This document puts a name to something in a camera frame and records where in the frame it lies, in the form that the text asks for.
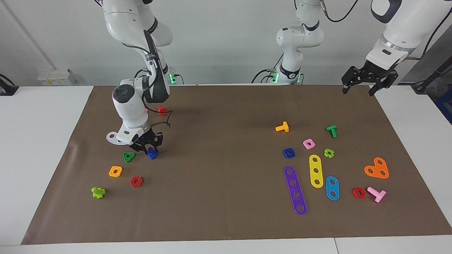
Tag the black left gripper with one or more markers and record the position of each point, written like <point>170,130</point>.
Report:
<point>370,74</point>

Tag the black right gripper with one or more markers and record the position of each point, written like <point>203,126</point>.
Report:
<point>144,141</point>

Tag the blue triangular head screw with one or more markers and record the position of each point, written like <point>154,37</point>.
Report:
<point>152,154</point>

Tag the orange plastic screw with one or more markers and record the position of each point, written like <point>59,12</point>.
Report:
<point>284,127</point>

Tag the blue square nut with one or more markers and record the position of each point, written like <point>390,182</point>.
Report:
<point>285,154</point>

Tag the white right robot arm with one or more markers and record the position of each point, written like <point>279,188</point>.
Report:
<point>130,102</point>

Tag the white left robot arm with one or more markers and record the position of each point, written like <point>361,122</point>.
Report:
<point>300,37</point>

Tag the green triangle nut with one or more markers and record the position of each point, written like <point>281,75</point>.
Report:
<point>132,155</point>

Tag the red plastic screw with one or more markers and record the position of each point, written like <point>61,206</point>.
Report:
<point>162,111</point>

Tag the red hexagon nut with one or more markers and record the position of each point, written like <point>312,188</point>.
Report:
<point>132,183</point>
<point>354,194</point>

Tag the orange square nut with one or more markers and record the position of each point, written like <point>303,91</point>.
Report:
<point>111,173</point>

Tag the green plastic screw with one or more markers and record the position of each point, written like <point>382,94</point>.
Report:
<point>332,131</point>

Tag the lime cross head screw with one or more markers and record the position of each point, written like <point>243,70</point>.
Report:
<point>99,193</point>

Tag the lime flower nut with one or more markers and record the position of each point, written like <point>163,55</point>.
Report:
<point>332,154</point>

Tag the pink square nut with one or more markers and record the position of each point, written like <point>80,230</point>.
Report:
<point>305,145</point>

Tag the white curved five-hole plate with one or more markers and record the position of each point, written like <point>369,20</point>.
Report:
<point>109,138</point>

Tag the green lit connector box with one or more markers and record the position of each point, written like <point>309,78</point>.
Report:
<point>274,77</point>
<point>173,78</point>

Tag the black tripod stand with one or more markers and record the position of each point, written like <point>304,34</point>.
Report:
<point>434,76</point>

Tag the orange heart three-hole plate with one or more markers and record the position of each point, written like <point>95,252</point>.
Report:
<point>377,168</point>

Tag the brown table mat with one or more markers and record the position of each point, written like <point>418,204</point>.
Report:
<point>219,197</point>

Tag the blue crate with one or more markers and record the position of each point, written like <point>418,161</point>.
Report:
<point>446,106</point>

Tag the yellow three-hole strip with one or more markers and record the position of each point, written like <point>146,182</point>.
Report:
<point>315,165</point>

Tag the blue two-hole strip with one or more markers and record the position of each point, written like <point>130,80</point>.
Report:
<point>332,188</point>

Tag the white box with labels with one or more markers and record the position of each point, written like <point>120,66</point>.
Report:
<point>56,77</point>

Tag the purple four-hole strip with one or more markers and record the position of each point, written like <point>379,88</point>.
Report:
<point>295,188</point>

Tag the black clamp base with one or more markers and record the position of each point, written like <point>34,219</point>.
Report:
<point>7,90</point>

